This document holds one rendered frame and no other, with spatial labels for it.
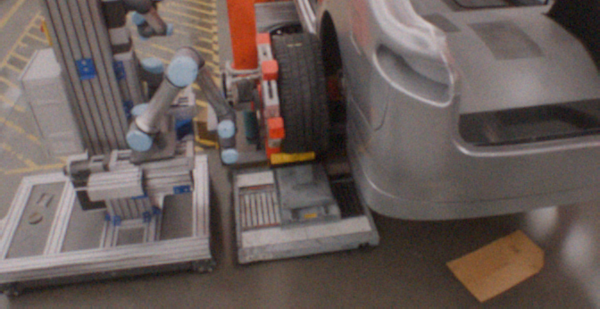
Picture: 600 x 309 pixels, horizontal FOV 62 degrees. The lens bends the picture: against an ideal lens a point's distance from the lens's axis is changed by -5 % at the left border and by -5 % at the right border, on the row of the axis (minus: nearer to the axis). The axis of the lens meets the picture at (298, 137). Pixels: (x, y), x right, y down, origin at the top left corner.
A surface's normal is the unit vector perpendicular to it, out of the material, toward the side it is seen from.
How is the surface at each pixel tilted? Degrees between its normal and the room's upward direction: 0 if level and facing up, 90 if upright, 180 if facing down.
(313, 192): 0
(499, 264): 1
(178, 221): 0
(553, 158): 90
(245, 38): 90
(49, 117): 90
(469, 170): 96
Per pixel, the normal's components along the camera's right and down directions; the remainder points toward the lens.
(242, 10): 0.14, 0.57
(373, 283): -0.04, -0.81
